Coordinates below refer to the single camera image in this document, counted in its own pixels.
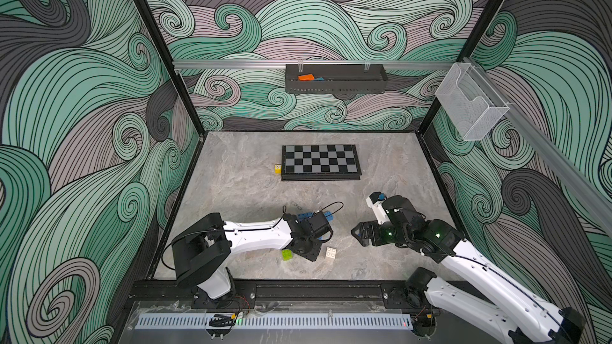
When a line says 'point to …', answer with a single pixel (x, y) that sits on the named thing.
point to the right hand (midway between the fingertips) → (365, 230)
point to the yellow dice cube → (277, 169)
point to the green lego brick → (286, 254)
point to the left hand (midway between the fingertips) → (314, 250)
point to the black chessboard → (319, 162)
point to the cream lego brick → (331, 252)
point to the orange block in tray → (310, 77)
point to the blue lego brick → (302, 216)
